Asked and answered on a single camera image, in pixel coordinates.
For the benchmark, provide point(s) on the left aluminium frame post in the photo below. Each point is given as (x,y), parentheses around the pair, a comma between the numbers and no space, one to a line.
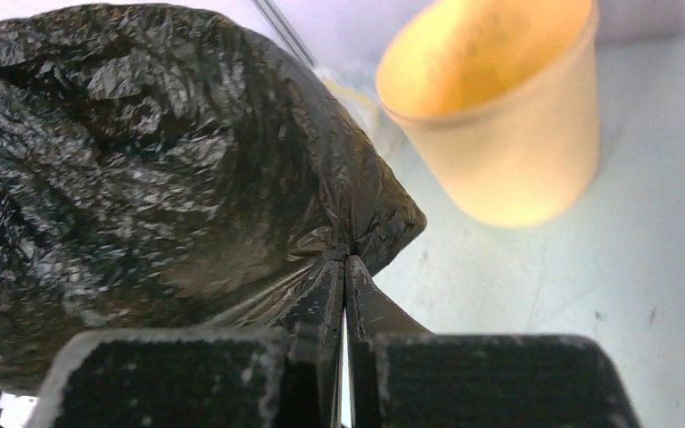
(285,30)

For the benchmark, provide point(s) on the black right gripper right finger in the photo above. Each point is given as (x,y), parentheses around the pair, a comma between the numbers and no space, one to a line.
(403,375)

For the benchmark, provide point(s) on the clear plastic bag yellow rim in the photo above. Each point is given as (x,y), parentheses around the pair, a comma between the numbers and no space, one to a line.
(355,89)

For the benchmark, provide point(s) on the black trash bag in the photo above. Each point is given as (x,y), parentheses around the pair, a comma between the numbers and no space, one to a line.
(165,167)

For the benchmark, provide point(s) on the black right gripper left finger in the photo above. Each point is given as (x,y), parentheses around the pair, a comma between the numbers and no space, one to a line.
(286,374)

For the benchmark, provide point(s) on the cream yellow trash bin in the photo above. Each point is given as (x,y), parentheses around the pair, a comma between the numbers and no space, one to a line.
(500,100)

